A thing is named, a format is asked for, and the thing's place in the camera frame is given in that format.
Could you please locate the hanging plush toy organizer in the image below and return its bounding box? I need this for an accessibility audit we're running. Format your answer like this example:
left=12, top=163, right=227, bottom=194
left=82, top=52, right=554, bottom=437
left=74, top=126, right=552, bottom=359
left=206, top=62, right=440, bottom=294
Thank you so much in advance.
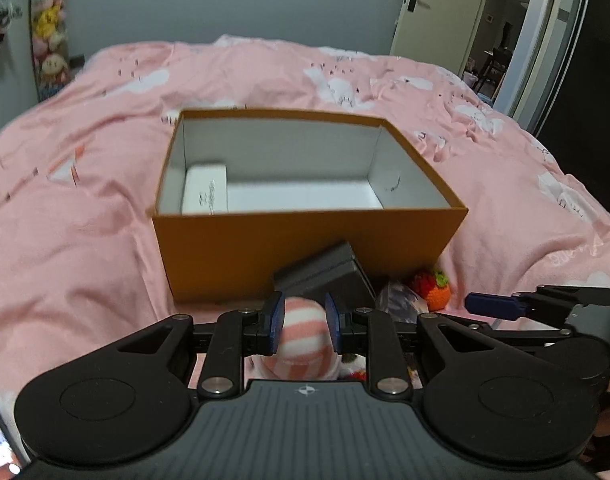
left=27, top=0, right=76, bottom=103

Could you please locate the crochet orange and strawberry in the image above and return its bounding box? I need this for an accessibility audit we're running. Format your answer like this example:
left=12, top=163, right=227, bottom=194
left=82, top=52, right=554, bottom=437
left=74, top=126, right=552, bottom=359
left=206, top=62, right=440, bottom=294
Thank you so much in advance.
left=410, top=270, right=453, bottom=312

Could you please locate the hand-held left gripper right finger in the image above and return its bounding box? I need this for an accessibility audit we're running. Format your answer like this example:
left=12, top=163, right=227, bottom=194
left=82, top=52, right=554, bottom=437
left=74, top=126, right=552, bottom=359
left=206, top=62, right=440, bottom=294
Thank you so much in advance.
left=325, top=293, right=512, bottom=398

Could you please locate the white door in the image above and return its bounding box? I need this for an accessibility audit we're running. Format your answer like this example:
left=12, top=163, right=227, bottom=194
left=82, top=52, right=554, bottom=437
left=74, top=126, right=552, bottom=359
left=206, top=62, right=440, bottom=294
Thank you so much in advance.
left=390, top=0, right=496, bottom=58

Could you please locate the small white box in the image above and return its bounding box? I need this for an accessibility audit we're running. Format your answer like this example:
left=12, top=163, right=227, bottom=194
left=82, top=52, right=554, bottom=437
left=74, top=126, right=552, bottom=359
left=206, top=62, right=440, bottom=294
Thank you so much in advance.
left=181, top=162, right=230, bottom=216

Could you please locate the dark grey box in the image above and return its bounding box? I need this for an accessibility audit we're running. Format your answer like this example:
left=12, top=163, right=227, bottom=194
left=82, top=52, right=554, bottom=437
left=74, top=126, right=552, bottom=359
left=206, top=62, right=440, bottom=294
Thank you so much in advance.
left=273, top=240, right=376, bottom=311

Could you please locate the clear plastic bag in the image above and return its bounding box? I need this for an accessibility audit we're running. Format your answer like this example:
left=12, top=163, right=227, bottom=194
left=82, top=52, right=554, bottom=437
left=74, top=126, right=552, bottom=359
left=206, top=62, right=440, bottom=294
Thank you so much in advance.
left=375, top=280, right=432, bottom=324

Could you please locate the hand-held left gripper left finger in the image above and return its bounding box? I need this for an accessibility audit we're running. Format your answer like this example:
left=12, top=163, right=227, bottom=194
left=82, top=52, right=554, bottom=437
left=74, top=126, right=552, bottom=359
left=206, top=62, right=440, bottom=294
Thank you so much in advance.
left=104, top=293, right=286, bottom=400

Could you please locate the sliding door frame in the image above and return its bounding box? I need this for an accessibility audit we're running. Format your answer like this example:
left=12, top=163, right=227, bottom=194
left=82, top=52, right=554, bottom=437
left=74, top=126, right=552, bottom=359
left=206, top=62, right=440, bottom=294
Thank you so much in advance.
left=505, top=0, right=596, bottom=137

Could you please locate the dark wooden chair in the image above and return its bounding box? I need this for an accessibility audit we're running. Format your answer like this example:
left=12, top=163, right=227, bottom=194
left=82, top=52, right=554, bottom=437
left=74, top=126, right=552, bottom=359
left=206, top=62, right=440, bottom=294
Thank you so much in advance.
left=482, top=47, right=514, bottom=93

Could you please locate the orange cardboard box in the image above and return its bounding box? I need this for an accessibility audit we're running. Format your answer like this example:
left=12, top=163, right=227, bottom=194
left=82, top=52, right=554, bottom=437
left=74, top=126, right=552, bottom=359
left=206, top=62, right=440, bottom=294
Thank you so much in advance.
left=151, top=106, right=470, bottom=305

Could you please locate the pink cloud print blanket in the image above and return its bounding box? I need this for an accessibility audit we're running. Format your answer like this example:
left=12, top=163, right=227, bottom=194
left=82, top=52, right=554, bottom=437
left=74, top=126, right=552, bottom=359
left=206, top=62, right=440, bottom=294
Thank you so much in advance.
left=0, top=35, right=610, bottom=480

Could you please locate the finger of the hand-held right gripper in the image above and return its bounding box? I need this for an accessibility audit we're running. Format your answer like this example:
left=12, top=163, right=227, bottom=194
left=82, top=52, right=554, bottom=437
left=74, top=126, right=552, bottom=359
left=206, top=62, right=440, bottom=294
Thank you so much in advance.
left=465, top=285, right=610, bottom=322
left=477, top=324, right=574, bottom=339

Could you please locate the pink white striped sock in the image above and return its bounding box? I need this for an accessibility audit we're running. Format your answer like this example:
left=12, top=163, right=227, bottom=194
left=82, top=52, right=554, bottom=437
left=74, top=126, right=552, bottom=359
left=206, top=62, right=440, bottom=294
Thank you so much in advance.
left=250, top=296, right=344, bottom=382

